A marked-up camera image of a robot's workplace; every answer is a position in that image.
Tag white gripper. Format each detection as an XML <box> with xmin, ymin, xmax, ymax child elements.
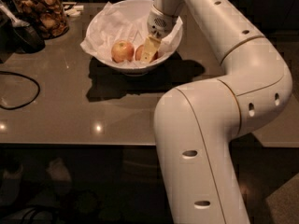
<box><xmin>140</xmin><ymin>5</ymin><xmax>178</xmax><ymax>63</ymax></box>

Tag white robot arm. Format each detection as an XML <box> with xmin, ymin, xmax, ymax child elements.
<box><xmin>148</xmin><ymin>0</ymin><xmax>292</xmax><ymax>224</ymax></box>

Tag left red yellow apple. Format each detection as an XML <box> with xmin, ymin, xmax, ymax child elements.
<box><xmin>111</xmin><ymin>40</ymin><xmax>135</xmax><ymax>63</ymax></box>

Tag white ceramic bowl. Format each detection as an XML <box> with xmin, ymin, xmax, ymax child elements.
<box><xmin>85</xmin><ymin>0</ymin><xmax>185</xmax><ymax>77</ymax></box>

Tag white crumpled paper liner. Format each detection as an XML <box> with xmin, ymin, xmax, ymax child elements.
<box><xmin>79</xmin><ymin>2</ymin><xmax>184</xmax><ymax>69</ymax></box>

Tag small white items on table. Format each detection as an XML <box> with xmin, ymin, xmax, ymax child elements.
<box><xmin>64</xmin><ymin>4</ymin><xmax>84</xmax><ymax>18</ymax></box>

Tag glass jar of dried chips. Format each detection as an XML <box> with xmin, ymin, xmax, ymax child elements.
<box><xmin>13</xmin><ymin>0</ymin><xmax>69</xmax><ymax>39</ymax></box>

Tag black round appliance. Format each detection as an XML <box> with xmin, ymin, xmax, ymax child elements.
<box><xmin>13</xmin><ymin>26</ymin><xmax>45</xmax><ymax>53</ymax></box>

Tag white spoon handle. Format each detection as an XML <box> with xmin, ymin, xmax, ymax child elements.
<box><xmin>0</xmin><ymin>3</ymin><xmax>29</xmax><ymax>28</ymax></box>

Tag black cable on table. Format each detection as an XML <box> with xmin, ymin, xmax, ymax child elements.
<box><xmin>0</xmin><ymin>70</ymin><xmax>42</xmax><ymax>111</ymax></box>

